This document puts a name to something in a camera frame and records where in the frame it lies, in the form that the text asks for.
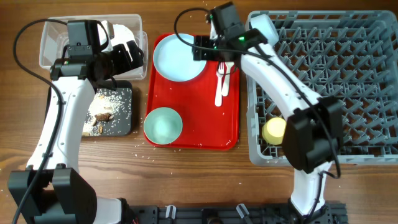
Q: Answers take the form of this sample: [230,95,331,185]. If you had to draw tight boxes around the light blue plate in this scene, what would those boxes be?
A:
[153,34,206,82]

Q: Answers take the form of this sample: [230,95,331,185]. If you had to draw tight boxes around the white paper napkin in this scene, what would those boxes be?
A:
[105,24,135,60]

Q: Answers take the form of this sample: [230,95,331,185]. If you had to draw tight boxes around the food scraps and rice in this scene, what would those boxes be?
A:
[82,88,132,137]

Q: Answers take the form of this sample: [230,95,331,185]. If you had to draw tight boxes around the white plastic spoon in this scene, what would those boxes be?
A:
[221,62,234,96]

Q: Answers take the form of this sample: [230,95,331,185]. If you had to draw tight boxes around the white plastic fork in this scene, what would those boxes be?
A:
[215,62,224,107]

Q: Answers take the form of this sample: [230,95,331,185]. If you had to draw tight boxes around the light blue bowl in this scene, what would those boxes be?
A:
[250,14,279,47]

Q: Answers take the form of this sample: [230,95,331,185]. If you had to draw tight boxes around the mint green bowl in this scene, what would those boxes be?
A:
[144,107,183,145]

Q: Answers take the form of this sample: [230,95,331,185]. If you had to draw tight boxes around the yellow plastic cup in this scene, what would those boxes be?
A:
[262,118,287,145]

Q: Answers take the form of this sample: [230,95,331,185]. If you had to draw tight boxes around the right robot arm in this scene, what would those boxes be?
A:
[193,2,343,223]

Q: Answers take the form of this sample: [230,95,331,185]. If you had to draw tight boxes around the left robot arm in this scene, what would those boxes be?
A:
[8,19,144,223]

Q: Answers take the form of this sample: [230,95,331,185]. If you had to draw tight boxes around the grey dishwasher rack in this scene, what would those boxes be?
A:
[246,11,397,165]

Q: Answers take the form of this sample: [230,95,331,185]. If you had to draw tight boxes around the black plastic tray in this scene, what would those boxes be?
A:
[53,78,132,141]

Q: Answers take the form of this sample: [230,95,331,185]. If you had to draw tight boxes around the clear plastic bin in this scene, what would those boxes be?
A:
[39,13,149,81]

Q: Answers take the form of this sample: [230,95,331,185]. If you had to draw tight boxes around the red serving tray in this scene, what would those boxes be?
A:
[146,55,240,151]

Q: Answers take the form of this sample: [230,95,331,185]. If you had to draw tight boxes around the left black cable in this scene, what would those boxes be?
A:
[11,18,69,224]

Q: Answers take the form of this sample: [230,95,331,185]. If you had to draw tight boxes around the black cable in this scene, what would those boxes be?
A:
[11,18,69,224]
[173,7,342,218]

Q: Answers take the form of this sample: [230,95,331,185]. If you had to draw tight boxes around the right black cable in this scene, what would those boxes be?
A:
[173,7,342,218]

